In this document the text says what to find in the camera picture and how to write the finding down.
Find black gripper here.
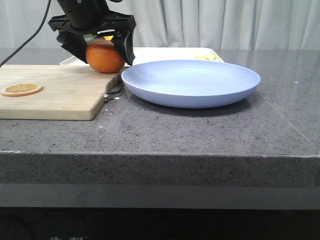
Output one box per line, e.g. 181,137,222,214
48,0,137,66

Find orange fruit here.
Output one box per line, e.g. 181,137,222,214
85,39,126,74

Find light blue plate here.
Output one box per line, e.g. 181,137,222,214
121,60,261,109

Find cream rectangular tray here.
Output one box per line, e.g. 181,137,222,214
59,47,225,67

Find yellow-green slices on tray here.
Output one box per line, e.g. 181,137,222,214
195,53,217,61

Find green lime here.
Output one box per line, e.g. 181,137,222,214
83,34,98,45

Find yellow lemon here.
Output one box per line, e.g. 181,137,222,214
104,35,113,41

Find wooden cutting board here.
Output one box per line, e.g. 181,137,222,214
0,64,118,121

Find white curtain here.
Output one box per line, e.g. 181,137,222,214
0,0,320,51

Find orange slice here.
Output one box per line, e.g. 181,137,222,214
0,83,43,97

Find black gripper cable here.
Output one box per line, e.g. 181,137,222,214
0,0,53,68

